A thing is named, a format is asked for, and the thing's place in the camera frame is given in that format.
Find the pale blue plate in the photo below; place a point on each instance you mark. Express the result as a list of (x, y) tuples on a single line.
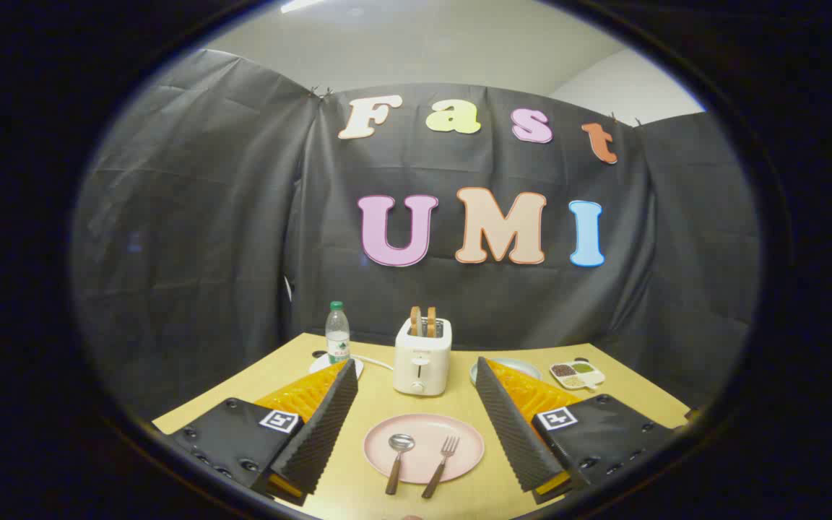
[(513, 363)]

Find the pink plate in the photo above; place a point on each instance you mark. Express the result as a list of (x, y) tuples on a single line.
[(424, 448)]

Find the divided condiment dish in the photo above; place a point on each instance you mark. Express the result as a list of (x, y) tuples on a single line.
[(576, 374)]

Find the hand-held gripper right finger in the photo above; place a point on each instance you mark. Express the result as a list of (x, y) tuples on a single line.
[(510, 426)]

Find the black backdrop cloth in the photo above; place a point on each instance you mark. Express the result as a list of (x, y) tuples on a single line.
[(459, 217)]

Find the clear plastic water bottle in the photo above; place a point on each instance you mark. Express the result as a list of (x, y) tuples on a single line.
[(337, 336)]

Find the white saucer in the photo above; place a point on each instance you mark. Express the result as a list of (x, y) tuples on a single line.
[(318, 365)]

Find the white toaster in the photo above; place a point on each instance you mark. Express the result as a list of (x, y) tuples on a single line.
[(422, 359)]

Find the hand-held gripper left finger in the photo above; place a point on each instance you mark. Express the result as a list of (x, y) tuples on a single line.
[(323, 430)]

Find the toast slice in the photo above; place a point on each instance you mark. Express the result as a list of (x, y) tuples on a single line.
[(431, 321), (414, 321)]

